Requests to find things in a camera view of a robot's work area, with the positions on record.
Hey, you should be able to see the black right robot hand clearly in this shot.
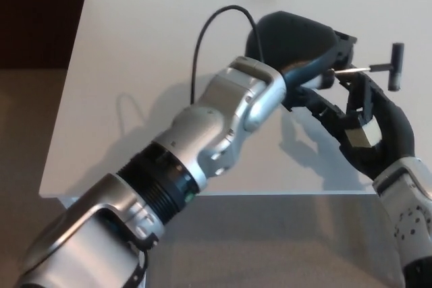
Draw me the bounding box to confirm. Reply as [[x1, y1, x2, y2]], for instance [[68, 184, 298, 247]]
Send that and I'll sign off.
[[317, 74, 416, 181]]

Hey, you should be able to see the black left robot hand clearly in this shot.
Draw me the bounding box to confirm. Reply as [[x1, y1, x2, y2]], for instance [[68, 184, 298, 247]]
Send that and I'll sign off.
[[244, 10, 358, 113]]

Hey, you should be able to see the white air pump black handle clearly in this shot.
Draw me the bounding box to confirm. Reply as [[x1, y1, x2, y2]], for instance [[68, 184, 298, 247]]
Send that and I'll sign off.
[[309, 42, 405, 92]]

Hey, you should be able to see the dark brown panel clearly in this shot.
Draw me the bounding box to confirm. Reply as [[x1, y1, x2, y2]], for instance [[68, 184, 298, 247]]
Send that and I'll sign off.
[[0, 0, 88, 69]]

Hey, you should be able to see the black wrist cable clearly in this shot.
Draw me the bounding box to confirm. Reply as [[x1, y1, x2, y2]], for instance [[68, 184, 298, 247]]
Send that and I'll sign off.
[[189, 5, 266, 105]]

